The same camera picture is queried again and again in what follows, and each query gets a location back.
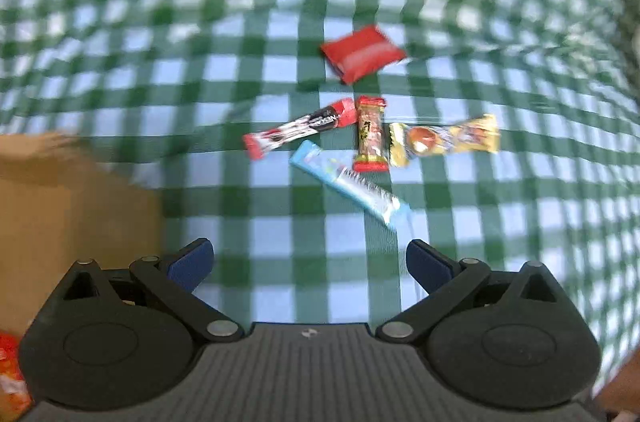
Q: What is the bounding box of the orange red packet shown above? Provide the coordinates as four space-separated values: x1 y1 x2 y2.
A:
0 331 34 422

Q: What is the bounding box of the yellow snack bar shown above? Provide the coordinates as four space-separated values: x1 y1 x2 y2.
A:
389 113 501 168

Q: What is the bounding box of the cardboard box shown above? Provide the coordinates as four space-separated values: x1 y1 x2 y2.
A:
0 131 165 343

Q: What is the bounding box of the red black white stick packet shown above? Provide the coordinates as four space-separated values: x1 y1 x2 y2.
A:
243 99 359 161

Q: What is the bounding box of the person's right forearm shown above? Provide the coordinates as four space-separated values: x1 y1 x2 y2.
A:
594 347 640 414

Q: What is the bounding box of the red square snack packet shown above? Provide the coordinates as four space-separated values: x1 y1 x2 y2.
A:
320 25 407 84

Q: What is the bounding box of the light blue snack bar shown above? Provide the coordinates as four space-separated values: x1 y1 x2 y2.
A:
289 140 353 190

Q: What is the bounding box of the red gold snack bar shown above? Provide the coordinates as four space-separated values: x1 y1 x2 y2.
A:
352 96 390 173

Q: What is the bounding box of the white blue sachet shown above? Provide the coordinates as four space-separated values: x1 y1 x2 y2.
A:
334 167 414 231

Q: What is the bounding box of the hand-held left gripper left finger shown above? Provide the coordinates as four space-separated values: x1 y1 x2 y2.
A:
39 238 246 344

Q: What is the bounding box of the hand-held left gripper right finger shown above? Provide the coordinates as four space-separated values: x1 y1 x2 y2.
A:
374 239 581 344

